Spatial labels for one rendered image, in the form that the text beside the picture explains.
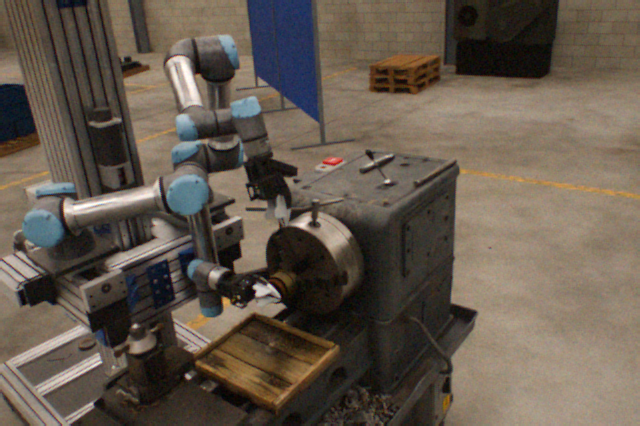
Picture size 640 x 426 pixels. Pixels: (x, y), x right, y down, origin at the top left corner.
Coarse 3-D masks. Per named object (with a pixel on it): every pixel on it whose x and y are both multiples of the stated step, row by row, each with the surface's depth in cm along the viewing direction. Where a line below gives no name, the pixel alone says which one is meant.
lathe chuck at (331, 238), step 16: (288, 224) 173; (304, 224) 171; (320, 224) 171; (288, 240) 174; (304, 240) 170; (320, 240) 166; (336, 240) 168; (304, 256) 172; (320, 256) 168; (336, 256) 165; (352, 256) 170; (272, 272) 185; (336, 272) 166; (352, 272) 170; (336, 288) 169; (352, 288) 173; (304, 304) 181; (320, 304) 176; (336, 304) 172
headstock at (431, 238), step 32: (352, 160) 218; (416, 160) 213; (448, 160) 211; (320, 192) 189; (352, 192) 187; (384, 192) 186; (416, 192) 185; (448, 192) 207; (352, 224) 177; (384, 224) 170; (416, 224) 189; (448, 224) 214; (384, 256) 174; (416, 256) 193; (448, 256) 220; (384, 288) 179
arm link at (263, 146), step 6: (264, 138) 145; (246, 144) 145; (252, 144) 145; (258, 144) 145; (264, 144) 146; (270, 144) 148; (246, 150) 146; (252, 150) 145; (258, 150) 145; (264, 150) 146; (270, 150) 148; (246, 156) 147; (252, 156) 146
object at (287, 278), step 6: (282, 270) 168; (276, 276) 166; (282, 276) 166; (288, 276) 167; (294, 276) 169; (270, 282) 164; (276, 282) 164; (282, 282) 165; (288, 282) 165; (294, 282) 166; (276, 288) 163; (282, 288) 164; (288, 288) 165; (294, 288) 167; (282, 294) 163; (288, 294) 165; (294, 294) 168; (282, 300) 165
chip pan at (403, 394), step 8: (464, 320) 236; (456, 328) 232; (464, 328) 231; (448, 336) 227; (456, 336) 227; (440, 344) 223; (448, 344) 222; (432, 352) 218; (432, 360) 214; (424, 368) 210; (416, 376) 206; (408, 384) 203; (416, 384) 203; (400, 392) 199; (408, 392) 199; (392, 400) 196; (400, 400) 196
